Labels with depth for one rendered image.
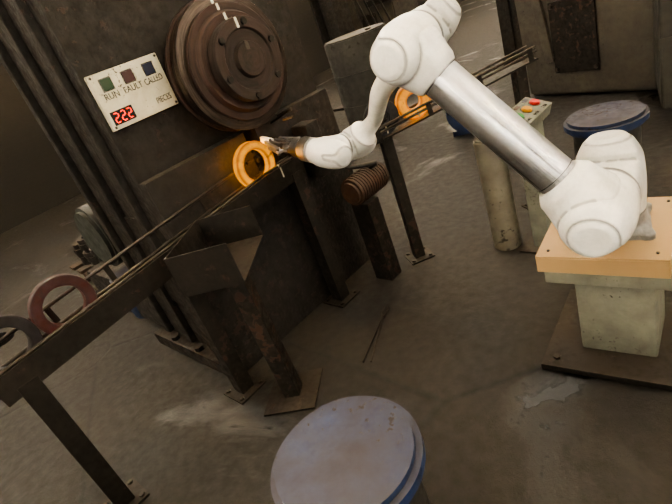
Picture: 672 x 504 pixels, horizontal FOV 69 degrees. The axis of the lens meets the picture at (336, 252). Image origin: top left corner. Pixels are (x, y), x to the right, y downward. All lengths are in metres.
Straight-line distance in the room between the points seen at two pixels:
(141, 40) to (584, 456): 1.85
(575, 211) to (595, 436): 0.63
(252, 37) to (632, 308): 1.49
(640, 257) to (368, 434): 0.82
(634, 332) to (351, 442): 0.95
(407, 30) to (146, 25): 1.03
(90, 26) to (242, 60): 0.48
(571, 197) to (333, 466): 0.78
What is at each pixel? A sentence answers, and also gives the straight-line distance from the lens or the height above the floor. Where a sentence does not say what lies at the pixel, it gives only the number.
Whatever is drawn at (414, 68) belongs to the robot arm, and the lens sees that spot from 1.20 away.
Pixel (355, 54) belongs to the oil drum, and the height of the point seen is 0.74.
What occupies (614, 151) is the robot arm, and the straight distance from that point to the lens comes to 1.40.
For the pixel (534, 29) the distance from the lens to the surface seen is 4.27.
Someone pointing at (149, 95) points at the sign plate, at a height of 1.12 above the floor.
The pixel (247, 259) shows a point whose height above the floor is 0.60.
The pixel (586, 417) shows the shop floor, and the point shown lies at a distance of 1.58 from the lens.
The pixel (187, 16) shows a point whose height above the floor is 1.30.
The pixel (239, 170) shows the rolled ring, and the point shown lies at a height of 0.77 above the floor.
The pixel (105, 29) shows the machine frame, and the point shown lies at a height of 1.35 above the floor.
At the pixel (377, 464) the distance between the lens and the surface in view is 1.01.
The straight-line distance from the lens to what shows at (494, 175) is 2.14.
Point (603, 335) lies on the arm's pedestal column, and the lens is 1.70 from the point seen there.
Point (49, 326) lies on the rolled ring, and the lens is 1.66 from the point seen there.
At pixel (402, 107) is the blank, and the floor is 0.72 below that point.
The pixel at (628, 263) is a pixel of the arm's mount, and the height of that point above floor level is 0.39.
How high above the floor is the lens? 1.20
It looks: 26 degrees down
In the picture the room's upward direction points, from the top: 21 degrees counter-clockwise
